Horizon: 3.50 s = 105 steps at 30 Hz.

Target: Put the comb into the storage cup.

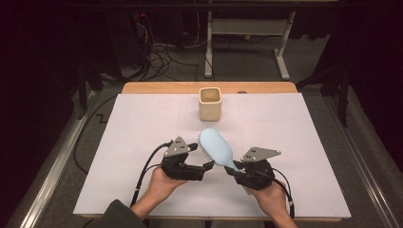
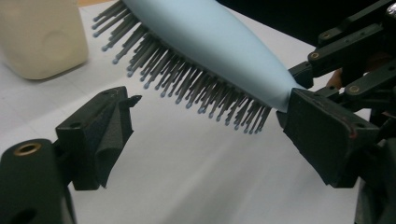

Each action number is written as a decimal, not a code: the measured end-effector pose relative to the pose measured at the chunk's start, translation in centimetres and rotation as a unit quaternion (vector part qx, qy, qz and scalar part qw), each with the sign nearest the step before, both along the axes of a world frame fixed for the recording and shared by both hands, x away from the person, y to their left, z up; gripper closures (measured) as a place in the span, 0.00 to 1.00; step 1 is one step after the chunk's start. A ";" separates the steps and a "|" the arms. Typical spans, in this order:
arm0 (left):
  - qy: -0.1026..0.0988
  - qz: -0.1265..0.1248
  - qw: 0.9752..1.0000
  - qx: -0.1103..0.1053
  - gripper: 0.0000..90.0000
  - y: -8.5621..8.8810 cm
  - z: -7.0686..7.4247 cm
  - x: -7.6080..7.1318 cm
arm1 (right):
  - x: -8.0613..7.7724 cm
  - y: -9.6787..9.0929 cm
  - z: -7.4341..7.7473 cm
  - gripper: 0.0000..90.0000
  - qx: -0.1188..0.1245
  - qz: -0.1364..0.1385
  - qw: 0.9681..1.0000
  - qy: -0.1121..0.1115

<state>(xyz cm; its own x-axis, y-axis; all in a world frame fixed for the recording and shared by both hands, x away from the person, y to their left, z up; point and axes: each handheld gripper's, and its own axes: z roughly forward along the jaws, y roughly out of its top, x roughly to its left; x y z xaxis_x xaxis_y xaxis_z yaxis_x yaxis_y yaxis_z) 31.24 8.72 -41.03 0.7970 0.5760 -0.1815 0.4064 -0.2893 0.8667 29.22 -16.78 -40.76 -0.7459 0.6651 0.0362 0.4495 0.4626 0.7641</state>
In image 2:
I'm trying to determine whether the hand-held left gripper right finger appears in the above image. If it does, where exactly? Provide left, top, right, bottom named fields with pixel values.
left=276, top=88, right=381, bottom=189

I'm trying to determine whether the beige square cup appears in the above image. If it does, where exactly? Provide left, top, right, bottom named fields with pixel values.
left=0, top=0, right=90, bottom=80

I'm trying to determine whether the light blue hairbrush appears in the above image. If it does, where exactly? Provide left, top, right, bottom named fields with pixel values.
left=92, top=0, right=300, bottom=134

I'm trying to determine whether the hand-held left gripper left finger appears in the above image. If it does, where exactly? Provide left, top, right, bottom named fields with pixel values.
left=55, top=86, right=143, bottom=190

